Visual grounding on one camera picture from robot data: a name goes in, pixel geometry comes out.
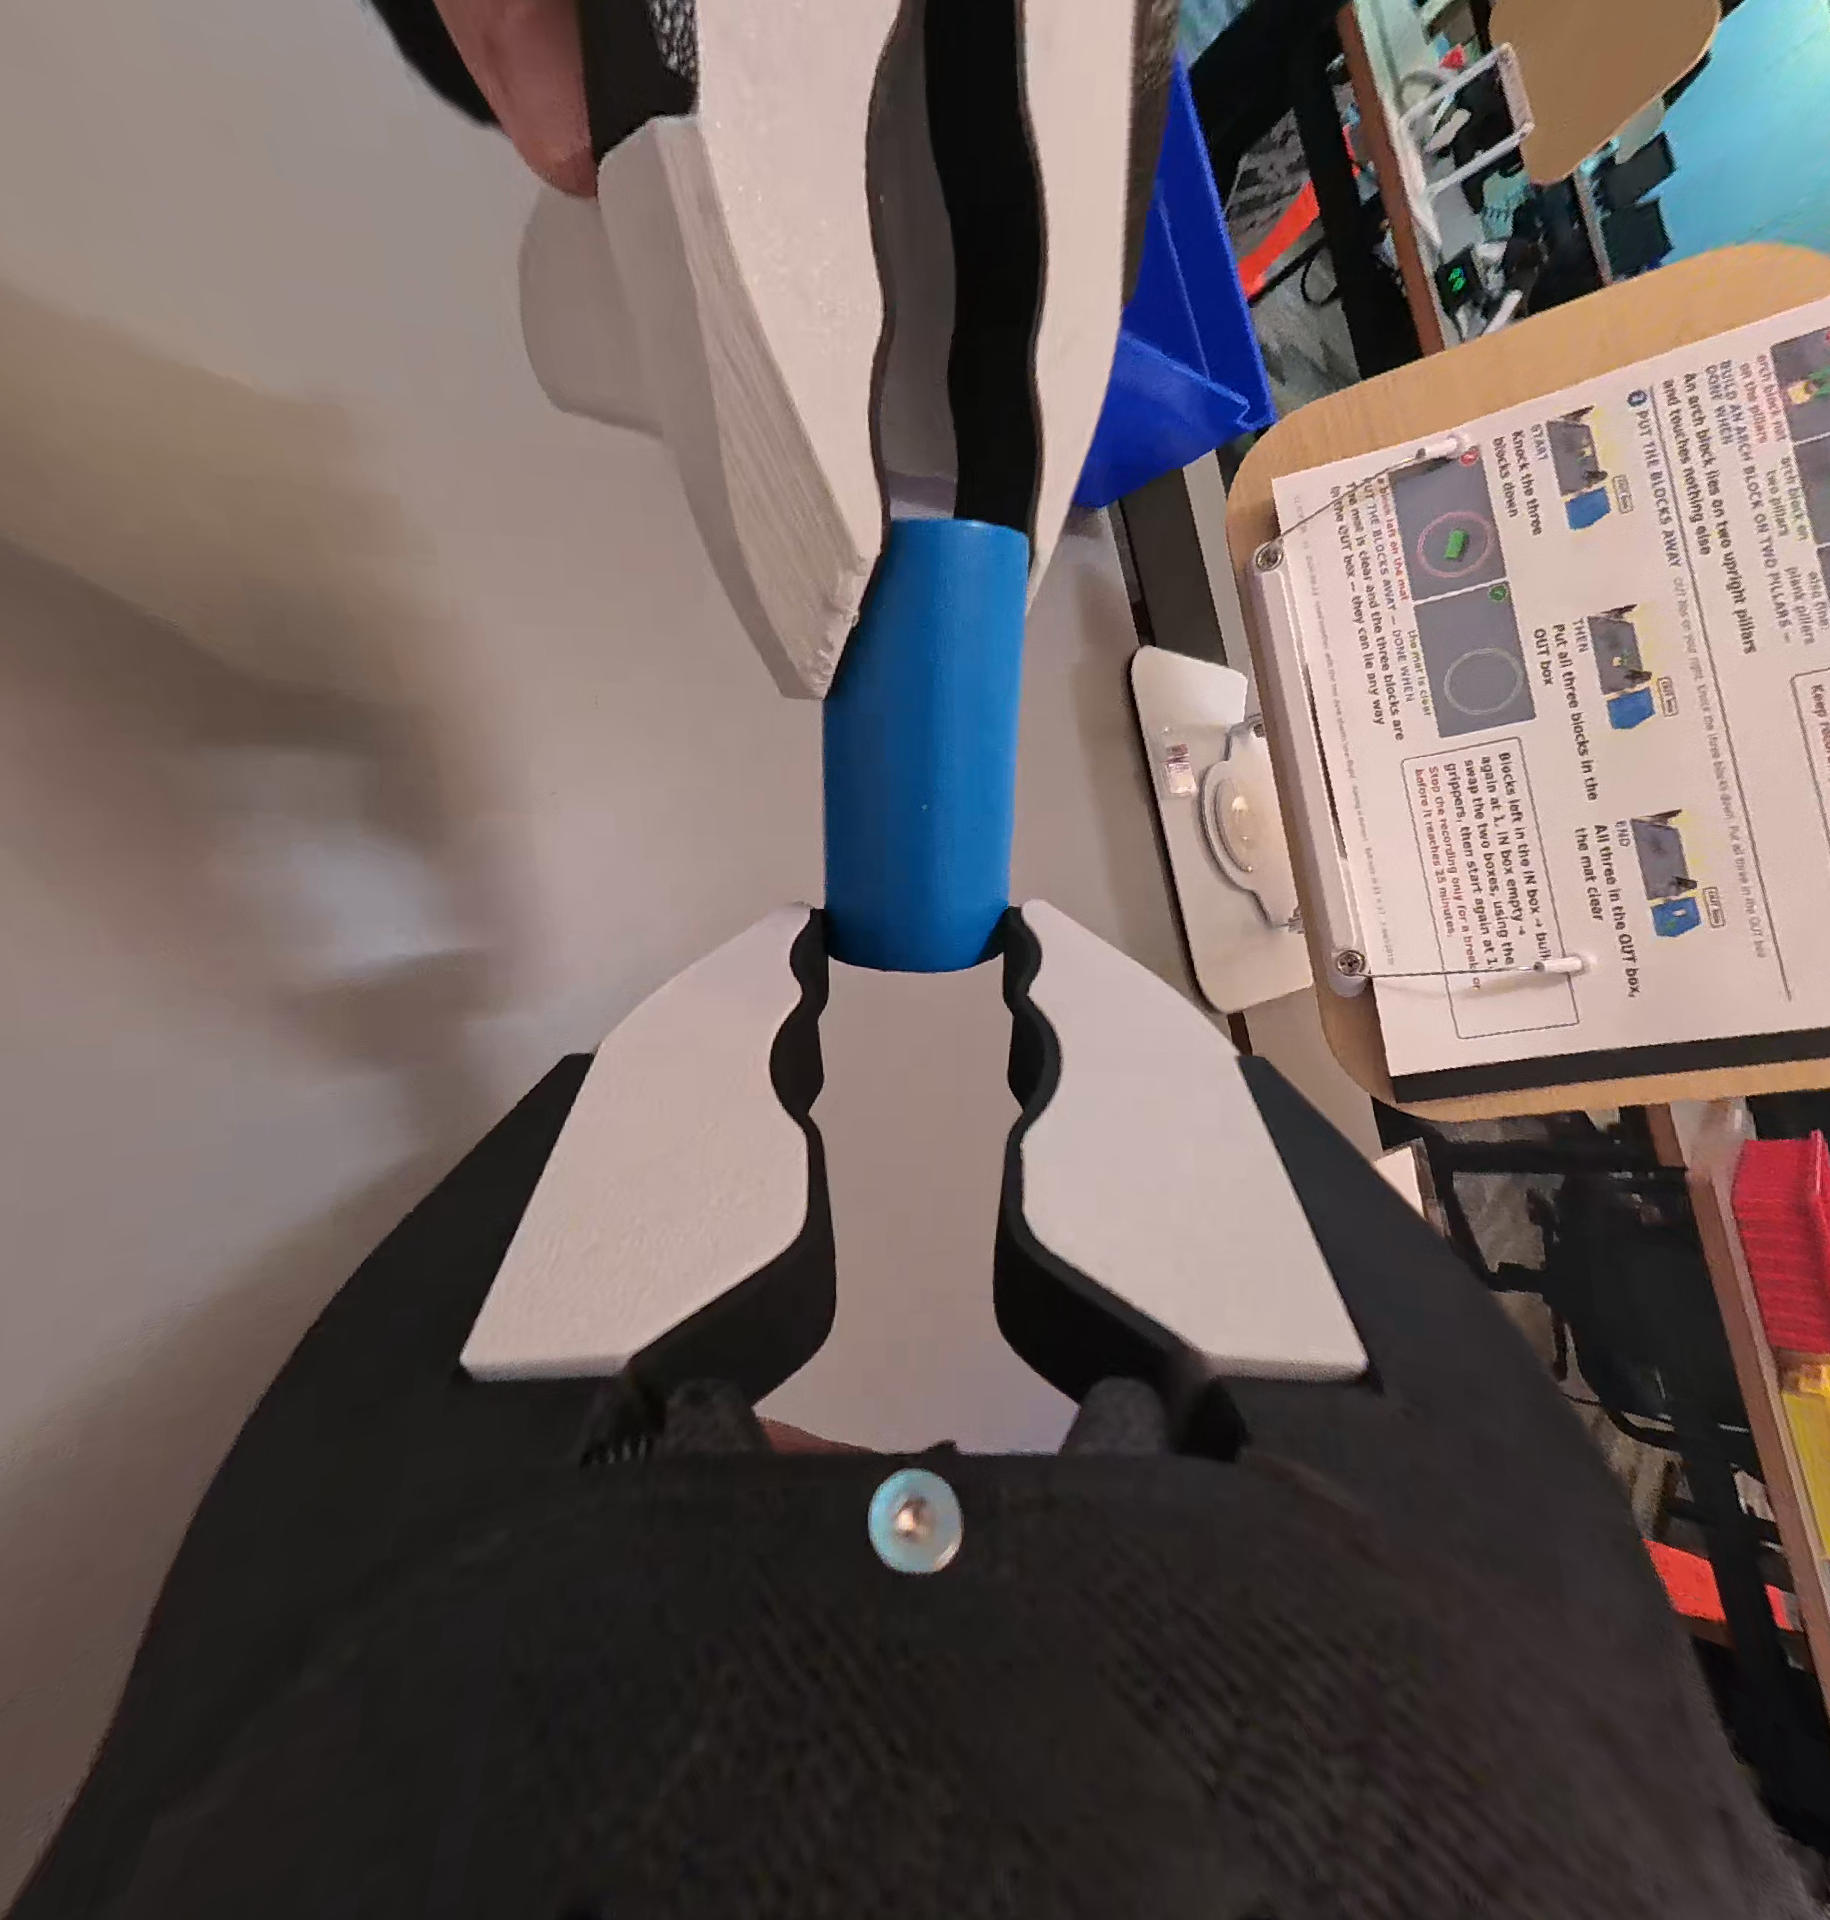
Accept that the blue cylinder block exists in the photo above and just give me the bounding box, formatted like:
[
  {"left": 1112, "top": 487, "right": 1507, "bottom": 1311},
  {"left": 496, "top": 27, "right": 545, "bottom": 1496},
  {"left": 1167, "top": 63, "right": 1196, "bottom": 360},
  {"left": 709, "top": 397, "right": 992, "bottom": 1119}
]
[{"left": 823, "top": 517, "right": 1035, "bottom": 974}]

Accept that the white board stand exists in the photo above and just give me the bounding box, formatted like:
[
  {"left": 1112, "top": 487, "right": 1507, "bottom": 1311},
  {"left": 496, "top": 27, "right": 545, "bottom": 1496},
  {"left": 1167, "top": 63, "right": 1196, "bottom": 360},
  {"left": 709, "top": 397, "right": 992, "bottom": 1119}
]
[{"left": 1130, "top": 539, "right": 1376, "bottom": 1011}]

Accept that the person's left hand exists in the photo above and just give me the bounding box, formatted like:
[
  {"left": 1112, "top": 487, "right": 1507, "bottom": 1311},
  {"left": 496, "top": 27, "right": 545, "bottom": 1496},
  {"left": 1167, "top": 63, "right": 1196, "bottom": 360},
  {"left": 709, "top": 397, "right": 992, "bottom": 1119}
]
[{"left": 472, "top": 0, "right": 604, "bottom": 201}]

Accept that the white wire phone holder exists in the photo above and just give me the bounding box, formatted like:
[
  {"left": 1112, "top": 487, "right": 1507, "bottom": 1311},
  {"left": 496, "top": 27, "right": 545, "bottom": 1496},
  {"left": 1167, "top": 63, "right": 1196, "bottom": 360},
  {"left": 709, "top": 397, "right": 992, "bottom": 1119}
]
[{"left": 1393, "top": 41, "right": 1542, "bottom": 253}]

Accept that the red plastic bin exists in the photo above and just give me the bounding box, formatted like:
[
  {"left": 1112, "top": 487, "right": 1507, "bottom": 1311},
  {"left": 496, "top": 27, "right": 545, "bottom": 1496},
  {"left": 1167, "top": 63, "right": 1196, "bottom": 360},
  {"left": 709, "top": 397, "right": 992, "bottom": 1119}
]
[{"left": 1731, "top": 1133, "right": 1830, "bottom": 1375}]

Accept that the blue plastic bin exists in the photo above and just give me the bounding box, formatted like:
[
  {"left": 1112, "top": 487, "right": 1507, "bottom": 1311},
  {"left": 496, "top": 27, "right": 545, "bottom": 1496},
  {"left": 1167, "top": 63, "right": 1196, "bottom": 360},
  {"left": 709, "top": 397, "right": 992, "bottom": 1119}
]
[{"left": 1070, "top": 45, "right": 1281, "bottom": 510}]

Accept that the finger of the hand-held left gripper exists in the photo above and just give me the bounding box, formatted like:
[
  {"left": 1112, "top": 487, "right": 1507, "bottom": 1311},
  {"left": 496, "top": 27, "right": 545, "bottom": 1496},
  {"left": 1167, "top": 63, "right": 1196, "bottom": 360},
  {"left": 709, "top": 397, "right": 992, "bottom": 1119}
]
[
  {"left": 596, "top": 0, "right": 920, "bottom": 704},
  {"left": 936, "top": 0, "right": 1174, "bottom": 584}
]

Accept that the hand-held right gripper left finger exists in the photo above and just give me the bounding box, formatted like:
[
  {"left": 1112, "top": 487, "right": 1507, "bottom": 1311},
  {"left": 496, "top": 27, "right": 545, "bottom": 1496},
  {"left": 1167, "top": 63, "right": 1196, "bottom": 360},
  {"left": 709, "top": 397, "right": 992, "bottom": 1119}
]
[{"left": 458, "top": 905, "right": 843, "bottom": 1417}]

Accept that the rounded tan board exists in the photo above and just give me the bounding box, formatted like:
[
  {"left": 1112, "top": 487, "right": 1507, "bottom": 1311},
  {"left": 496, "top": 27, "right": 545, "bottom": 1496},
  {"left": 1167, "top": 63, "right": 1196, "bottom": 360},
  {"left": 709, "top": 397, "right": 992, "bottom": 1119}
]
[{"left": 1487, "top": 0, "right": 1725, "bottom": 183}]

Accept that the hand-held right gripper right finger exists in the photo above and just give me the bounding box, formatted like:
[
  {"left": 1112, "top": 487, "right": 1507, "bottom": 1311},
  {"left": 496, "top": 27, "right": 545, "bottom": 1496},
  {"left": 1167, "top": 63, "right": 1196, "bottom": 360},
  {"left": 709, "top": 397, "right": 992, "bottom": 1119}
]
[{"left": 992, "top": 899, "right": 1373, "bottom": 1417}]

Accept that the printed instruction sheet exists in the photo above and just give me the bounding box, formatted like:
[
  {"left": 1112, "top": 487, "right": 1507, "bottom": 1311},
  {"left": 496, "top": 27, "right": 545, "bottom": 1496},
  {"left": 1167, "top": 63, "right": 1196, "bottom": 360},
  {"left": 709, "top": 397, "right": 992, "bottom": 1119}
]
[{"left": 1273, "top": 277, "right": 1830, "bottom": 1082}]

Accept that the instruction sheet on stand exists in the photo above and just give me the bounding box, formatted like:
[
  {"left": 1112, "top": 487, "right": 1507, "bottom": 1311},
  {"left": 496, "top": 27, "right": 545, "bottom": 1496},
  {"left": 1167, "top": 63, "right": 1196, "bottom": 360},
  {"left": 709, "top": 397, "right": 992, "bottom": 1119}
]
[{"left": 1227, "top": 249, "right": 1830, "bottom": 1119}]

